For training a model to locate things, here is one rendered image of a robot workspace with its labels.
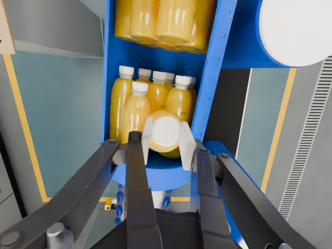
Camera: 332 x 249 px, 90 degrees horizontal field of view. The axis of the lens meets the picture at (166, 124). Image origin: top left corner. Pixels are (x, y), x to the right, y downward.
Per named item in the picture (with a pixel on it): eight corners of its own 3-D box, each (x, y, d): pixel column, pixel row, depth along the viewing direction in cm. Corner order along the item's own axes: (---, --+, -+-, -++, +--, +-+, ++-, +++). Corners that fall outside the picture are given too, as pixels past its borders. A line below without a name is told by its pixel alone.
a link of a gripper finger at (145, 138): (146, 165, 16) (138, 165, 16) (149, 137, 23) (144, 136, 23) (149, 138, 15) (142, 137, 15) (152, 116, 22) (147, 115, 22)
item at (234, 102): (180, 166, 179) (182, 175, 165) (189, 2, 131) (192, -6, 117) (228, 167, 181) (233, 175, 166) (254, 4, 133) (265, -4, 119)
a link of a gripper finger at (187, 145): (188, 143, 15) (196, 144, 15) (182, 120, 22) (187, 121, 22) (183, 170, 16) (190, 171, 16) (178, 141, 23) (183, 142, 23)
